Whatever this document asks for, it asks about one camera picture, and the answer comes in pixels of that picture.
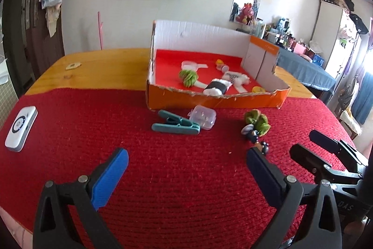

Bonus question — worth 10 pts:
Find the green yarn bundle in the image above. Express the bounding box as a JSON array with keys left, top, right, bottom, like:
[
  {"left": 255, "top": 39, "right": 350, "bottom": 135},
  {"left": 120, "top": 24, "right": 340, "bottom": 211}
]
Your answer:
[
  {"left": 244, "top": 110, "right": 270, "bottom": 136},
  {"left": 178, "top": 69, "right": 199, "bottom": 88}
]

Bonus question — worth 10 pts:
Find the small clear plastic box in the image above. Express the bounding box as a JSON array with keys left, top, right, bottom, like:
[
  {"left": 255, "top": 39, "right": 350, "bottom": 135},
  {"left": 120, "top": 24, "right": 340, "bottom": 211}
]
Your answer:
[{"left": 188, "top": 105, "right": 217, "bottom": 130}]

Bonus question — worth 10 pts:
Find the pink cloth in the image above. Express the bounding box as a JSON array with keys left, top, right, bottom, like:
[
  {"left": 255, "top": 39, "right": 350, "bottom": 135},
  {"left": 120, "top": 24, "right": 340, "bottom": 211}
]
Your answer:
[{"left": 0, "top": 208, "right": 32, "bottom": 249}]

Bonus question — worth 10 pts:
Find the white towel roll black band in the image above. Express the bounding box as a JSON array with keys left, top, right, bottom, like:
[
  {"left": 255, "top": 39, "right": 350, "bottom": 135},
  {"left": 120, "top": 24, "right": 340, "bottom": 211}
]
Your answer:
[{"left": 203, "top": 78, "right": 232, "bottom": 96}]

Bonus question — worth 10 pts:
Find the orange cardboard box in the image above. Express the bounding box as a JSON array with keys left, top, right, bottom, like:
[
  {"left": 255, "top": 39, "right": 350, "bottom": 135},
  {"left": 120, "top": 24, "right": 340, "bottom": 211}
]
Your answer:
[{"left": 146, "top": 20, "right": 290, "bottom": 110}]

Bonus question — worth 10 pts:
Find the beige cloth bag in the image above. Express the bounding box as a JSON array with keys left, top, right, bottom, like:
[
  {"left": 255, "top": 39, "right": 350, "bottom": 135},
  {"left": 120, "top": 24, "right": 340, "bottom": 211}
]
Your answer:
[{"left": 46, "top": 7, "right": 62, "bottom": 38}]

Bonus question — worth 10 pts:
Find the teal clothespin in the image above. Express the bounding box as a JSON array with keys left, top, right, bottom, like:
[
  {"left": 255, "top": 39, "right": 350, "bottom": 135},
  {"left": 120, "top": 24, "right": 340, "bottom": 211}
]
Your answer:
[{"left": 152, "top": 110, "right": 201, "bottom": 136}]

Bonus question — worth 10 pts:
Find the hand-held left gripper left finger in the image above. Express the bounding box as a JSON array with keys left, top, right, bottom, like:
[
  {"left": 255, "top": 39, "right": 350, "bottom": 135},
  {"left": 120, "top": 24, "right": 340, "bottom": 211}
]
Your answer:
[{"left": 33, "top": 147, "right": 129, "bottom": 249}]

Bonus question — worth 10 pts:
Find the blue-hat suction cup figurine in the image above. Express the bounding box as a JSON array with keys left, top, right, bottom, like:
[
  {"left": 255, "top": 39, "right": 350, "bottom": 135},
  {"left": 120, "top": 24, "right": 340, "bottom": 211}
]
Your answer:
[{"left": 241, "top": 125, "right": 260, "bottom": 144}]

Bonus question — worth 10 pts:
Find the red knitted blanket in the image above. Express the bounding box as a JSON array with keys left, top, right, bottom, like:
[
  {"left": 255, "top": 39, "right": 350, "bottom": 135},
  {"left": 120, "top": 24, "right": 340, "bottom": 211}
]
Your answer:
[{"left": 0, "top": 87, "right": 359, "bottom": 249}]

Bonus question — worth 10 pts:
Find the dark brown door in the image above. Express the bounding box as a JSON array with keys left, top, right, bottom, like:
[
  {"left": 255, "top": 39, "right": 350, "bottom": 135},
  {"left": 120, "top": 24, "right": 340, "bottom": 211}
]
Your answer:
[{"left": 3, "top": 0, "right": 73, "bottom": 98}]

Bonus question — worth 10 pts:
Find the white portable device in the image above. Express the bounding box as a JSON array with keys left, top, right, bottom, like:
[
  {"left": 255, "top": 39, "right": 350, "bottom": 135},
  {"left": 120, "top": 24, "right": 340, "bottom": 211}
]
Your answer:
[{"left": 5, "top": 106, "right": 38, "bottom": 152}]

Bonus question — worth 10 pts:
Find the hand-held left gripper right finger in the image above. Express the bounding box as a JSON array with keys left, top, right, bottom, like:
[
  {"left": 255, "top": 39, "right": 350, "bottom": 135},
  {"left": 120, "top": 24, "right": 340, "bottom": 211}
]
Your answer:
[{"left": 246, "top": 147, "right": 342, "bottom": 249}]

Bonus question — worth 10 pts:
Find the pink bunny plush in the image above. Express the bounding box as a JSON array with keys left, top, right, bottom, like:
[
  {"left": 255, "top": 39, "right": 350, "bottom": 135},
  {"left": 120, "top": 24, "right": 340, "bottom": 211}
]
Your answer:
[{"left": 237, "top": 2, "right": 257, "bottom": 25}]

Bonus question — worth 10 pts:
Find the cluster of bottles and boxes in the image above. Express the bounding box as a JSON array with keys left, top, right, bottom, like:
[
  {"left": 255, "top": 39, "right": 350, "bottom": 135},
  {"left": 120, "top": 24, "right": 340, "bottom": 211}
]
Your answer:
[{"left": 256, "top": 16, "right": 325, "bottom": 69}]

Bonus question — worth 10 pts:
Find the white wardrobe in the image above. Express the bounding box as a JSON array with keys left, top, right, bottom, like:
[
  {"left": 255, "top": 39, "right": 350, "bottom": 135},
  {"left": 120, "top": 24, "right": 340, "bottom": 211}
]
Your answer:
[{"left": 310, "top": 0, "right": 354, "bottom": 80}]

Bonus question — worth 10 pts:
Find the blue cloth covered table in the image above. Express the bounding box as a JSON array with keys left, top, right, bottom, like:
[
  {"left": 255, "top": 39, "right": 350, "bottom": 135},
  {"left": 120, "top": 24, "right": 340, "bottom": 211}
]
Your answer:
[{"left": 275, "top": 48, "right": 337, "bottom": 101}]

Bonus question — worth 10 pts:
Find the clear round plastic lid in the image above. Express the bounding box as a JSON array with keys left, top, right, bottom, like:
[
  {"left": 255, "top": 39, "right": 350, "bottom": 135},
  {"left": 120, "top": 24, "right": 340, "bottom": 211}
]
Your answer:
[{"left": 181, "top": 60, "right": 199, "bottom": 71}]

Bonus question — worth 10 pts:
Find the pink stick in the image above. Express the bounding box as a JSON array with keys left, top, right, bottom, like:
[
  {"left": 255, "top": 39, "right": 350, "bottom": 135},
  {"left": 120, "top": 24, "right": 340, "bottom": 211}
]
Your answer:
[{"left": 97, "top": 11, "right": 105, "bottom": 50}]

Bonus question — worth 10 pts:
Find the white fluffy bow toy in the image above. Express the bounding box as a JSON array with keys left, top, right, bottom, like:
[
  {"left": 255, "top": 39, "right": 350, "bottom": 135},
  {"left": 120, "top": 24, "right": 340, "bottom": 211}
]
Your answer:
[{"left": 223, "top": 71, "right": 250, "bottom": 86}]

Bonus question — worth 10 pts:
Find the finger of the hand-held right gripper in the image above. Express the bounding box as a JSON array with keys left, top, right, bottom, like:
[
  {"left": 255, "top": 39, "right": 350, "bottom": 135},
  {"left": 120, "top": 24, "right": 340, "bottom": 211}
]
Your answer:
[
  {"left": 309, "top": 130, "right": 368, "bottom": 167},
  {"left": 289, "top": 143, "right": 333, "bottom": 176}
]

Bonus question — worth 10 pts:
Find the metal door handle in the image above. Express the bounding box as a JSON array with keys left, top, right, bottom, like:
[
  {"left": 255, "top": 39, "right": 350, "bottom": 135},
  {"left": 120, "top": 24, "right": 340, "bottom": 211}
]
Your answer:
[{"left": 24, "top": 0, "right": 32, "bottom": 31}]

